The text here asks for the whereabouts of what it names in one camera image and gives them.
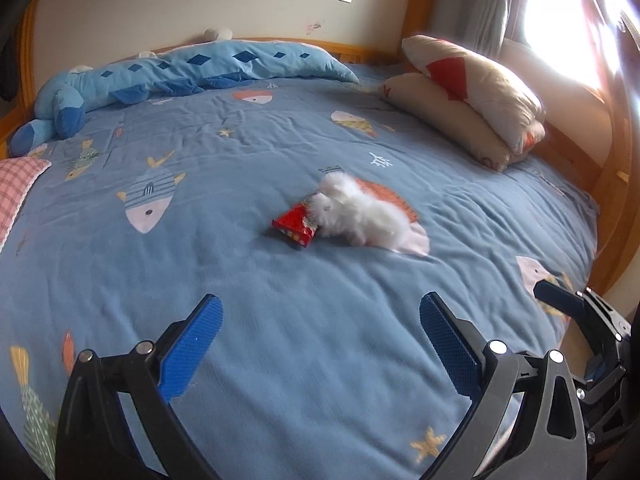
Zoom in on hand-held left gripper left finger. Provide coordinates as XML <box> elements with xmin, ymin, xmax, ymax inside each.
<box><xmin>54</xmin><ymin>294</ymin><xmax>224</xmax><ymax>480</ymax></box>

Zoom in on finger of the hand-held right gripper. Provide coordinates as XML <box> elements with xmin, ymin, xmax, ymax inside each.
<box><xmin>575</xmin><ymin>360</ymin><xmax>626</xmax><ymax>406</ymax></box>
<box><xmin>534</xmin><ymin>280</ymin><xmax>631</xmax><ymax>341</ymax></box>

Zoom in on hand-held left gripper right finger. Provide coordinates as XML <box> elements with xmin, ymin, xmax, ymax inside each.
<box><xmin>419</xmin><ymin>291</ymin><xmax>588</xmax><ymax>480</ymax></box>

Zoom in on red snack packet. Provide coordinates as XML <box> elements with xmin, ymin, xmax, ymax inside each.
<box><xmin>271</xmin><ymin>201</ymin><xmax>318</xmax><ymax>251</ymax></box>

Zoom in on blue fish-print bedsheet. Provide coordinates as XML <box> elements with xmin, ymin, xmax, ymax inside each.
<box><xmin>0</xmin><ymin>62</ymin><xmax>601</xmax><ymax>480</ymax></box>

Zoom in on white fluffy toy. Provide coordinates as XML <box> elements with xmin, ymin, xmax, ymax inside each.
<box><xmin>307</xmin><ymin>172</ymin><xmax>413</xmax><ymax>253</ymax></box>

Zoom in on pink checked pillow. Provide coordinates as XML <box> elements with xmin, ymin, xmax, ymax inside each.
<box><xmin>0</xmin><ymin>157</ymin><xmax>52</xmax><ymax>251</ymax></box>

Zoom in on window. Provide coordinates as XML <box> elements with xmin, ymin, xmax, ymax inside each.
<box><xmin>520</xmin><ymin>0</ymin><xmax>621</xmax><ymax>91</ymax></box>

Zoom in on blue crocodile plush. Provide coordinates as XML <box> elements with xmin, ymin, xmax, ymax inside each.
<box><xmin>7</xmin><ymin>39</ymin><xmax>360</xmax><ymax>158</ymax></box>

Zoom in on grey curtain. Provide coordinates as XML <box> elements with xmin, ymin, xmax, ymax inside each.
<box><xmin>430</xmin><ymin>0</ymin><xmax>531</xmax><ymax>58</ymax></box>

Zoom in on dark hanging clothes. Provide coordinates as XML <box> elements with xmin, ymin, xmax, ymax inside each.
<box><xmin>0</xmin><ymin>25</ymin><xmax>23</xmax><ymax>103</ymax></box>

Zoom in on wooden bed frame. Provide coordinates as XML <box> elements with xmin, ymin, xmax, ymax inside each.
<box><xmin>0</xmin><ymin>0</ymin><xmax>640</xmax><ymax>306</ymax></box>

